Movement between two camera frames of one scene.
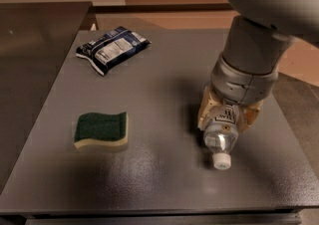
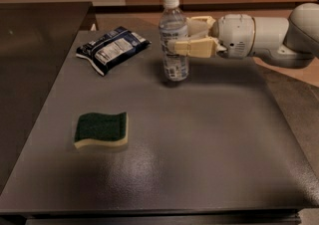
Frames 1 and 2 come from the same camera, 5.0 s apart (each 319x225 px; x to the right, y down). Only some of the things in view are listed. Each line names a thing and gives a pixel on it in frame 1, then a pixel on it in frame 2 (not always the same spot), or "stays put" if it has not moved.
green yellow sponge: (99, 127) stays put
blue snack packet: (111, 48) stays put
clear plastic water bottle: (220, 136) -> (172, 27)
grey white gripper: (241, 85) -> (235, 35)
